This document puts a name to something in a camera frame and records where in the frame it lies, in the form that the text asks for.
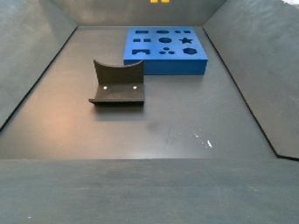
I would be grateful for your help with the yellow double-square object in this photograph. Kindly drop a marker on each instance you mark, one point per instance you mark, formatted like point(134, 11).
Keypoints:
point(159, 1)

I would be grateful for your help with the blue shape-sorter block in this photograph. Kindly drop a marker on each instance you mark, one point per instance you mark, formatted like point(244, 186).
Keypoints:
point(170, 50)

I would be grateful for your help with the black curved holder bracket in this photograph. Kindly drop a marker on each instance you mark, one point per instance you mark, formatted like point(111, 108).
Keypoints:
point(120, 84)

